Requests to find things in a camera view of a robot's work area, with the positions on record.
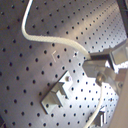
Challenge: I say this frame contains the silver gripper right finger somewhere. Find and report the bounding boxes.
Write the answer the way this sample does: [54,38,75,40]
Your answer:
[90,44,128,68]

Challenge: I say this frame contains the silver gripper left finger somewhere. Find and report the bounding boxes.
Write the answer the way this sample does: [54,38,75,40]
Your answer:
[82,60,127,94]

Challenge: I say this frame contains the white braided cable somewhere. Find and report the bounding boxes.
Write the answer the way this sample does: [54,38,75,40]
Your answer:
[20,0,104,128]

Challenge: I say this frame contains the small grey clip at bottom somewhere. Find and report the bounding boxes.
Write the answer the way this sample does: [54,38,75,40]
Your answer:
[97,107,107,127]

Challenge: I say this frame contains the grey cable routing clip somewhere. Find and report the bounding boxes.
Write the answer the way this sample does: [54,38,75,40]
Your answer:
[41,71,73,114]

